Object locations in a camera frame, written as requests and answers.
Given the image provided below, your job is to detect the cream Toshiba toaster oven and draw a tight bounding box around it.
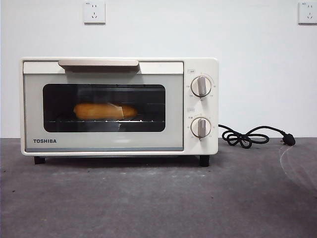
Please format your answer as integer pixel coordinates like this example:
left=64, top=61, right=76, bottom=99
left=19, top=57, right=219, bottom=167

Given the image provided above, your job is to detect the metal wire oven rack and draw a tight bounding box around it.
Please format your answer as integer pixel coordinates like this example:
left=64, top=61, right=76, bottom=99
left=46, top=119, right=165, bottom=124

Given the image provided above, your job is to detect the white wall socket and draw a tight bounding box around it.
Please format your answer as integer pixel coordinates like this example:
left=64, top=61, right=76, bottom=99
left=83, top=0, right=106, bottom=25
left=298, top=1, right=317, bottom=25

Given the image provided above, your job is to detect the yellow toy corn cob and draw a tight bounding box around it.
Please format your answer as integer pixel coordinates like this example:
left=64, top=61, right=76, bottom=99
left=73, top=103, right=138, bottom=119

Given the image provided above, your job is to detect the cream oven knob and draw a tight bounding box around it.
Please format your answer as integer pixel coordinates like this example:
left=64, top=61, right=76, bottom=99
left=191, top=75, right=212, bottom=97
left=191, top=117, right=212, bottom=138

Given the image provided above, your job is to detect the glass oven door with handle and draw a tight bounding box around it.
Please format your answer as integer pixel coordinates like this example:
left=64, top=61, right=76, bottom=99
left=23, top=59, right=185, bottom=152

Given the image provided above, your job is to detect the black power cable with plug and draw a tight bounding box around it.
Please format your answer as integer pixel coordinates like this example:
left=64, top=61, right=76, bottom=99
left=217, top=123, right=297, bottom=149

